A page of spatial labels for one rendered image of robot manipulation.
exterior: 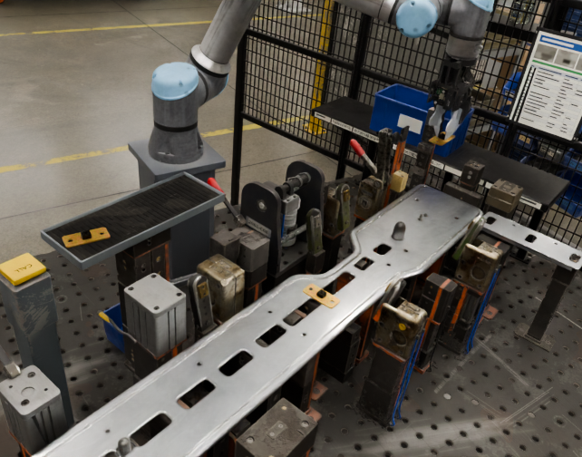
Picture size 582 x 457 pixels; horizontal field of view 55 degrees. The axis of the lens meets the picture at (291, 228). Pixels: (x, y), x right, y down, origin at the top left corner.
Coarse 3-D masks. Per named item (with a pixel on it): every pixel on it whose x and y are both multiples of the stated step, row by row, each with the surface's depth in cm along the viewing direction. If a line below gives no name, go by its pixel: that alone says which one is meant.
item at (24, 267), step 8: (24, 256) 102; (32, 256) 102; (8, 264) 100; (16, 264) 100; (24, 264) 100; (32, 264) 100; (40, 264) 101; (0, 272) 99; (8, 272) 98; (16, 272) 98; (24, 272) 98; (32, 272) 99; (40, 272) 100; (16, 280) 97; (24, 280) 98
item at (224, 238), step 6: (216, 234) 124; (222, 234) 124; (228, 234) 125; (234, 234) 125; (210, 240) 124; (216, 240) 123; (222, 240) 122; (228, 240) 123; (234, 240) 123; (210, 246) 124; (216, 246) 123; (222, 246) 122; (228, 246) 122; (234, 246) 124; (210, 252) 126; (216, 252) 124; (222, 252) 123; (228, 252) 123; (234, 252) 125; (228, 258) 124; (234, 258) 126
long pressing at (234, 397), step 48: (432, 192) 170; (384, 240) 146; (432, 240) 148; (288, 288) 126; (384, 288) 130; (240, 336) 113; (288, 336) 114; (336, 336) 117; (144, 384) 100; (192, 384) 102; (240, 384) 103; (96, 432) 92; (192, 432) 94
